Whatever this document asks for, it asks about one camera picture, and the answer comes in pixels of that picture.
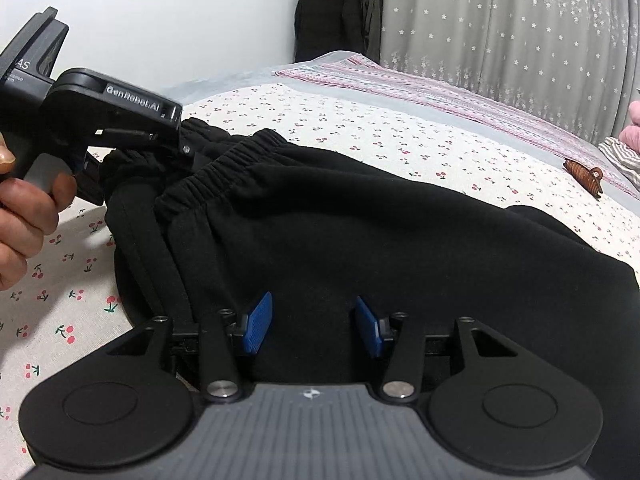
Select black pants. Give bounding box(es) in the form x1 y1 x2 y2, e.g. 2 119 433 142
100 119 639 479

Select person left hand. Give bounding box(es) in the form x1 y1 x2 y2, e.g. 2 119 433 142
0 136 77 290

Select cherry print bed mat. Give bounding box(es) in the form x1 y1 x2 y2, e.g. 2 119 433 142
1 84 639 479

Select brown hair claw clip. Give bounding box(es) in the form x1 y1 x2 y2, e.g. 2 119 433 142
563 159 603 200

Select grey bed sheet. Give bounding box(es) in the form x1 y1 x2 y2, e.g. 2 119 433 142
165 51 639 200

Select pink striped blanket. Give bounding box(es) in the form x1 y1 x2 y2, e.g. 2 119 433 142
273 54 639 198

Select black hanging coat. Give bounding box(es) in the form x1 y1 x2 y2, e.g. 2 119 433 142
294 0 382 63

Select striped folded garment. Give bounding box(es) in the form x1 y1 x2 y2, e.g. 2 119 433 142
598 136 640 190

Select pink folded garment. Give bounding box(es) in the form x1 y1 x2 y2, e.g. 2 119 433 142
618 100 640 153

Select grey star curtain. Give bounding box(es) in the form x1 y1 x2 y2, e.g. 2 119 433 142
381 0 639 144

